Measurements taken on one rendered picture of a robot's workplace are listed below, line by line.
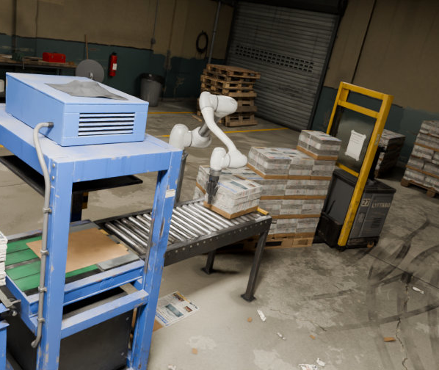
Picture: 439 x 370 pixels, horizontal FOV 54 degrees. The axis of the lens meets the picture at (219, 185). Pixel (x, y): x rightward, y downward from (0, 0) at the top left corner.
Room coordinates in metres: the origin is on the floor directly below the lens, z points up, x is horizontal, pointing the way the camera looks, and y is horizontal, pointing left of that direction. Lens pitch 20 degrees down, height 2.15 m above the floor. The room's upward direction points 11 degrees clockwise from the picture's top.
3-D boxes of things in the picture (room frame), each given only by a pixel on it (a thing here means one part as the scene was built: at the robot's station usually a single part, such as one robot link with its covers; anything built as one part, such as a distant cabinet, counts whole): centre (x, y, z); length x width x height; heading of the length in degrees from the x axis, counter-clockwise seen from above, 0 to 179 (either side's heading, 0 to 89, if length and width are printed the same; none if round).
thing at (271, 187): (4.29, -0.35, 0.42); 1.17 x 0.39 x 0.83; 120
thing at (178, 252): (2.76, -0.04, 0.74); 1.34 x 0.05 x 0.12; 141
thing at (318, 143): (4.65, -0.98, 0.65); 0.39 x 0.30 x 1.29; 30
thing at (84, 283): (2.13, 0.80, 0.75); 0.70 x 0.65 x 0.10; 141
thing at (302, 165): (4.50, -0.72, 0.95); 0.38 x 0.29 x 0.23; 28
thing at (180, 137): (3.85, 0.45, 1.17); 0.18 x 0.16 x 0.22; 115
